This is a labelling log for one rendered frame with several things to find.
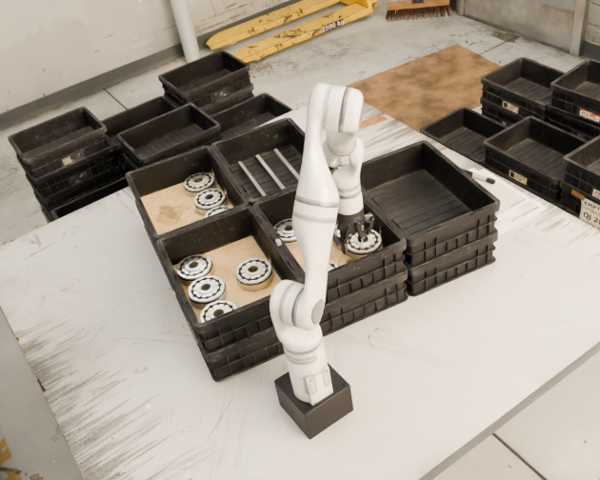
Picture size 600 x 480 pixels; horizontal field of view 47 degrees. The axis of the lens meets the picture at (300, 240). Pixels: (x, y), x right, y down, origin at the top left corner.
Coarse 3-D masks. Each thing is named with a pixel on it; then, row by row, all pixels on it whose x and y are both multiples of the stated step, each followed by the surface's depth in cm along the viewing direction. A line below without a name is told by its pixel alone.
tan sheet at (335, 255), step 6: (294, 252) 200; (300, 252) 200; (330, 252) 198; (336, 252) 197; (342, 252) 197; (300, 258) 198; (330, 258) 196; (336, 258) 196; (342, 258) 195; (348, 258) 195; (300, 264) 196; (342, 264) 193
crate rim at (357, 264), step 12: (288, 192) 206; (372, 204) 196; (264, 216) 199; (384, 216) 191; (288, 252) 185; (372, 252) 180; (384, 252) 180; (396, 252) 182; (348, 264) 178; (360, 264) 179; (336, 276) 178
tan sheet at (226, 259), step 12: (240, 240) 207; (252, 240) 207; (216, 252) 205; (228, 252) 204; (240, 252) 203; (252, 252) 202; (216, 264) 201; (228, 264) 200; (228, 276) 196; (276, 276) 193; (228, 288) 192; (240, 288) 192; (264, 288) 190; (228, 300) 188; (240, 300) 188; (252, 300) 187
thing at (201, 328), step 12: (228, 216) 201; (192, 228) 199; (264, 228) 194; (168, 264) 188; (288, 264) 181; (300, 276) 177; (180, 288) 180; (264, 300) 172; (192, 312) 172; (228, 312) 171; (240, 312) 171; (252, 312) 173; (192, 324) 172; (204, 324) 169; (216, 324) 170
